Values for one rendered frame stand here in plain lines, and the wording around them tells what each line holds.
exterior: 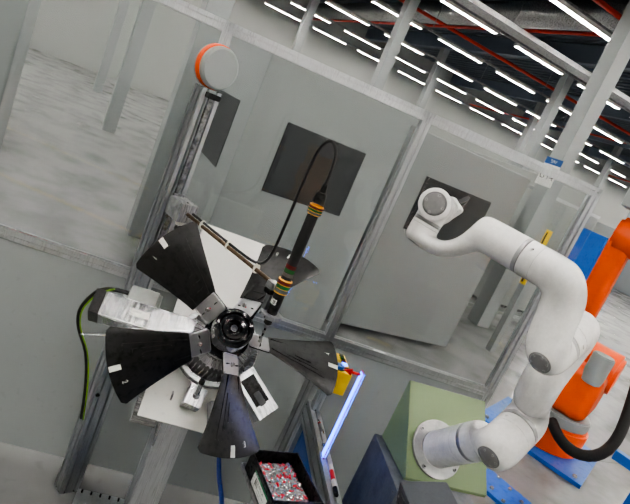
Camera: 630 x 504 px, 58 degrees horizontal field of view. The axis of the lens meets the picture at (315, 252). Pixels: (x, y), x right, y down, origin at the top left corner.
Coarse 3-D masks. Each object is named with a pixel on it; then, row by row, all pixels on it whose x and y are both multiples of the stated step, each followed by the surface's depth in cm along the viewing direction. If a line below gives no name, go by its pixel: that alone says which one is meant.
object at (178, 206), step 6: (174, 198) 205; (180, 198) 208; (186, 198) 211; (168, 204) 208; (174, 204) 205; (180, 204) 202; (186, 204) 203; (192, 204) 206; (168, 210) 207; (174, 210) 204; (180, 210) 202; (186, 210) 204; (192, 210) 205; (174, 216) 204; (180, 216) 203; (186, 216) 205; (186, 222) 206
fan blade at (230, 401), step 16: (224, 384) 160; (240, 384) 168; (224, 400) 158; (240, 400) 165; (224, 416) 157; (240, 416) 163; (208, 432) 151; (224, 432) 155; (240, 432) 161; (208, 448) 151; (224, 448) 154; (240, 448) 159; (256, 448) 164
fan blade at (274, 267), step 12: (264, 252) 189; (288, 252) 187; (264, 264) 185; (276, 264) 184; (300, 264) 183; (312, 264) 183; (252, 276) 183; (276, 276) 179; (300, 276) 179; (312, 276) 180; (252, 288) 179
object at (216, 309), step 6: (204, 300) 170; (210, 300) 169; (216, 300) 169; (198, 306) 171; (204, 306) 170; (210, 306) 170; (216, 306) 169; (222, 306) 168; (198, 312) 171; (210, 312) 170; (216, 312) 169; (204, 318) 171; (210, 318) 170
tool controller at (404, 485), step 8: (400, 488) 122; (408, 488) 121; (416, 488) 121; (424, 488) 121; (432, 488) 122; (440, 488) 122; (448, 488) 122; (400, 496) 121; (408, 496) 118; (416, 496) 118; (424, 496) 119; (432, 496) 119; (440, 496) 119; (448, 496) 120
